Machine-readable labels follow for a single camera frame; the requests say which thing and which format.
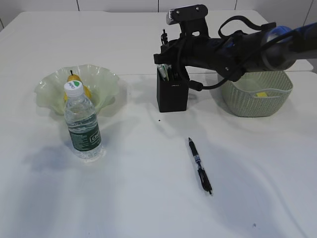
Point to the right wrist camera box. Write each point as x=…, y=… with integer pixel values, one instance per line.
x=190, y=19

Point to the green wavy glass plate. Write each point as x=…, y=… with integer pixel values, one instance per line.
x=102, y=83

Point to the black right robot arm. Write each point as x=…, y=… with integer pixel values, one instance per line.
x=275, y=49

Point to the black pen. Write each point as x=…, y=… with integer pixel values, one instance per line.
x=200, y=169
x=164, y=39
x=175, y=74

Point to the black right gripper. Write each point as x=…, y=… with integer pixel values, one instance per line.
x=198, y=51

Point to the green plastic woven basket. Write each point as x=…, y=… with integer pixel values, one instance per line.
x=241, y=99

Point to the green utility knife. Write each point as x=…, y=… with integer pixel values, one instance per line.
x=163, y=72

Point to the yellow pear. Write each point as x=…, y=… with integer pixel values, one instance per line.
x=86, y=91

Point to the black square pen holder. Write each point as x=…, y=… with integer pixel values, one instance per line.
x=172, y=96

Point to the yellow waste paper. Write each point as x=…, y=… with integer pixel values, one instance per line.
x=261, y=94

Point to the clear plastic water bottle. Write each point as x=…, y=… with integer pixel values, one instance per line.
x=81, y=119

